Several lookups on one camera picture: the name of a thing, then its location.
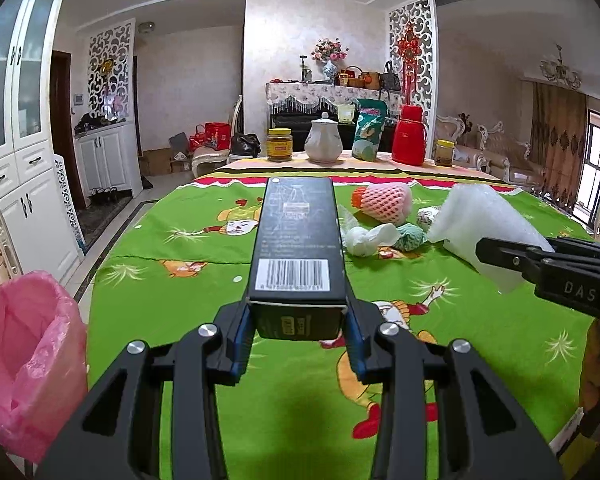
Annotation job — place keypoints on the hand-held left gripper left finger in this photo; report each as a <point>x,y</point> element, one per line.
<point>235,355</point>

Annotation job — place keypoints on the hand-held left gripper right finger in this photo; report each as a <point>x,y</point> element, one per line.
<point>357,355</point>

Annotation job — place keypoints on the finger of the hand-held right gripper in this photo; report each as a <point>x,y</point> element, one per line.
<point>510,256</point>
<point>590,249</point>

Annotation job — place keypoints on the white foam wrap sheet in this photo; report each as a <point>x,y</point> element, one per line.
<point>480,220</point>

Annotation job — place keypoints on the black carton box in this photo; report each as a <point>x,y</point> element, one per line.
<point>295,240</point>

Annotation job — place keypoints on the pink foam fruit net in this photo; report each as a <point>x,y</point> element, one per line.
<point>385,202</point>

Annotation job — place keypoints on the pink-lined trash bin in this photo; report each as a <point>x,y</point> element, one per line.
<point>25,340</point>

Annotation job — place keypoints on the person's right hand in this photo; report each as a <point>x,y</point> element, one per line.
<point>591,370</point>

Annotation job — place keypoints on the green printed tablecloth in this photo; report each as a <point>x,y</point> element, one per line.
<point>180,285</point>

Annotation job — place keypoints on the window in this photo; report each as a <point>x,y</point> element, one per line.
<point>596,160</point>

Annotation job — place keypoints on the green crumpled wrapper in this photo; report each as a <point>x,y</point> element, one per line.
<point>410,236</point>

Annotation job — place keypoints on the brown patterned curtain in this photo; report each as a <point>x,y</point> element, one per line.
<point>560,150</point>

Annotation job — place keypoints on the cream carved sofa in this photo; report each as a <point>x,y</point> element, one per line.
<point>495,150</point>

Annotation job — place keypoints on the white crumpled tissue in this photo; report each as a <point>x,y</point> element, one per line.
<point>367,240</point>

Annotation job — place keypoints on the glass jar yellow lid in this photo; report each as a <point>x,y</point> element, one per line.
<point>444,155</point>

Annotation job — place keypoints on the red thermos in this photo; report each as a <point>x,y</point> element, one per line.
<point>409,137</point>

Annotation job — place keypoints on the chandelier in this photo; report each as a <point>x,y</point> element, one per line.
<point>561,72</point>

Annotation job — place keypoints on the green snack bag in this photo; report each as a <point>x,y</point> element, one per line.
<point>369,130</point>

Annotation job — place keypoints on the white lattice screen with knot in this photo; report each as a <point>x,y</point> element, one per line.
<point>425,85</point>

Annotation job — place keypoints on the white carved dining chair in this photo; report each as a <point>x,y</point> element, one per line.
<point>207,157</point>

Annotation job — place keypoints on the row of dark shoes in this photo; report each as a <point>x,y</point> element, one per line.
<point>105,194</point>

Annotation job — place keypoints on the brown cardboard box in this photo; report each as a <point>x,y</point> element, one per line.
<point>154,162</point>

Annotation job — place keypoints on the black bag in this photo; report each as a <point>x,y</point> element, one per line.
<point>245,145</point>

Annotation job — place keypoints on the yellow-lid brown jar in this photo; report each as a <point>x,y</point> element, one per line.
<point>279,146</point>

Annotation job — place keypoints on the black handbag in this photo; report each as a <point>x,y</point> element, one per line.
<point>390,79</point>

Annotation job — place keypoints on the white ceramic teapot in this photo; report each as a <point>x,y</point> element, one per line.
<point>323,142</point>

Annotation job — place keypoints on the small red gift bag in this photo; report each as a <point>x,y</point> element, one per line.
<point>196,141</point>

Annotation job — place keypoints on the grey open box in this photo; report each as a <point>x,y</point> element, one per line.
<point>178,144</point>

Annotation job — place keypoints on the large red gift bag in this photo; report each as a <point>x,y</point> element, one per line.
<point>217,135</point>

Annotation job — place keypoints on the white carved panel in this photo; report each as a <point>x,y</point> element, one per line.
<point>69,205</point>

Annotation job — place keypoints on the brown handbag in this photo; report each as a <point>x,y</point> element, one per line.
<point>367,80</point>

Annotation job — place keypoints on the low white cabinet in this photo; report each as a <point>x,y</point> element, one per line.
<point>107,160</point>

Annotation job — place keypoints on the black piano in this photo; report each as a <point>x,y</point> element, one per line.
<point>290,121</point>

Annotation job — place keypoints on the wicker basket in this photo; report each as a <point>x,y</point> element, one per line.
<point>345,79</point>

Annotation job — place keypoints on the blue white flower vase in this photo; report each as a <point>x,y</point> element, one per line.
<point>330,67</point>

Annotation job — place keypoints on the tall white glass-door cabinet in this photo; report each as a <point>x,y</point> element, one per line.
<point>35,175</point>

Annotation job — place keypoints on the floral lace piano cover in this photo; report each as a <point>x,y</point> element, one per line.
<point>295,92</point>

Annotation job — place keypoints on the dark clutter pile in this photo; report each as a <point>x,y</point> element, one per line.
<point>92,122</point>

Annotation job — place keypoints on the small black stand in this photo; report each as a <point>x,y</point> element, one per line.
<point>306,72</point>

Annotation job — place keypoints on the white lattice screen gold ornament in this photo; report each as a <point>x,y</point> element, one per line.
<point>112,95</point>

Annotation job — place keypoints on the dark wooden door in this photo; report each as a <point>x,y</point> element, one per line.
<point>62,110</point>

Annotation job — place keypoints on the red knot wall ornament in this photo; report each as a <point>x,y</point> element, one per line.
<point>410,52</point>

